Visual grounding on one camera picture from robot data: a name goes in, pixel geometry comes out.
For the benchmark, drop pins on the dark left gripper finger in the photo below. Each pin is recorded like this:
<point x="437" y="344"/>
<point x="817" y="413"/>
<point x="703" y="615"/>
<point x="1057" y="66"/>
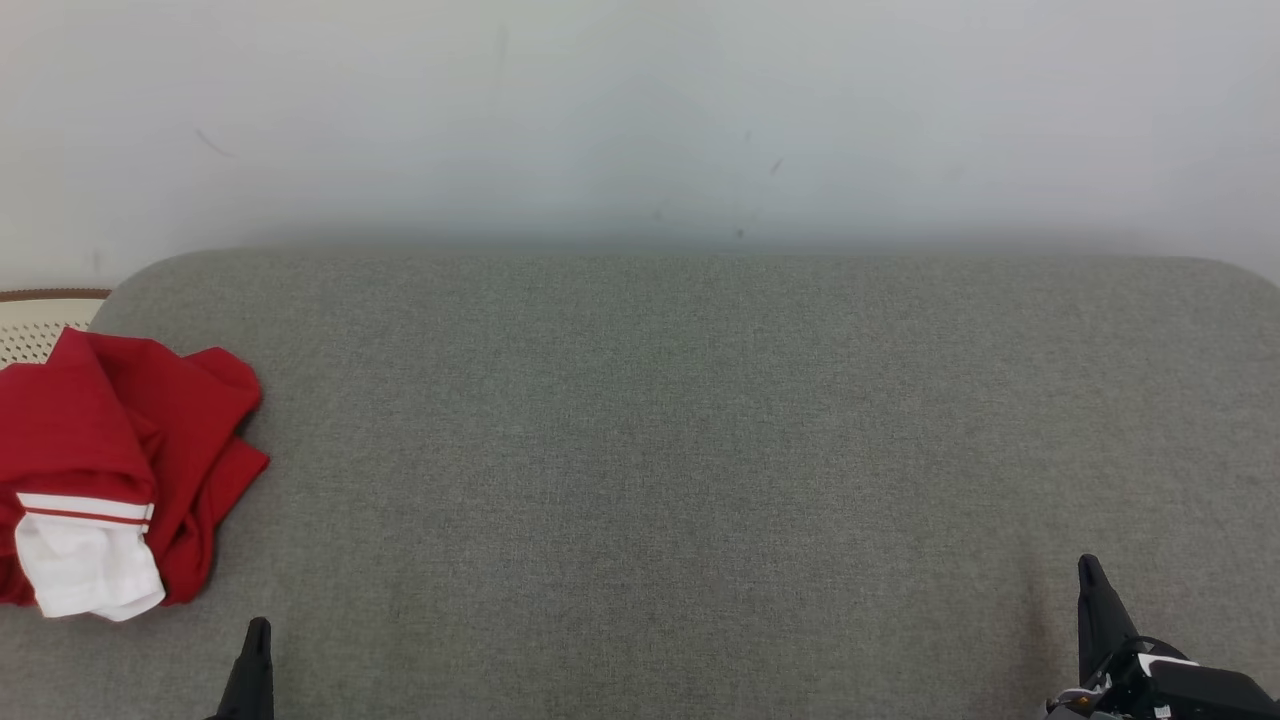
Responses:
<point x="252" y="685"/>

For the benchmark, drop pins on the grey fabric sofa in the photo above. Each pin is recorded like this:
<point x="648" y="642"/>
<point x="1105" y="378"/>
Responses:
<point x="660" y="470"/>

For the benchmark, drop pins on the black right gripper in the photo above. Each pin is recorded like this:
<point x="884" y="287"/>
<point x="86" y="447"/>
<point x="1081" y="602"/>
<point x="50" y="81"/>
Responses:
<point x="1190" y="695"/>

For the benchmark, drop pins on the red Bulls jersey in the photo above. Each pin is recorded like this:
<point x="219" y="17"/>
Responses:
<point x="70" y="440"/>

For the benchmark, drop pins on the cream perforated laundry basket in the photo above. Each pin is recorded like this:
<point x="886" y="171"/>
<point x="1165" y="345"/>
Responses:
<point x="35" y="325"/>

